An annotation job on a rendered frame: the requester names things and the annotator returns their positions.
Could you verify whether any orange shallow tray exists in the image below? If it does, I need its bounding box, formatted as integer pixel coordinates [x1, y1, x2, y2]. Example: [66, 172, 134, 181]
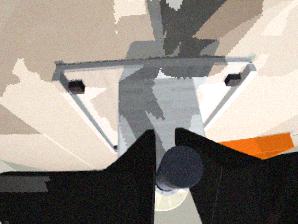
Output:
[218, 132, 294, 159]

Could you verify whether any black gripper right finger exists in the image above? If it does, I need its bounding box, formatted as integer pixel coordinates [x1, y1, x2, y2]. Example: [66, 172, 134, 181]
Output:
[176, 128, 298, 224]

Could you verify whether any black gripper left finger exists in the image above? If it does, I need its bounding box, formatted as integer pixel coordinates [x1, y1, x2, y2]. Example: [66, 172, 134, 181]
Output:
[0, 129, 157, 224]

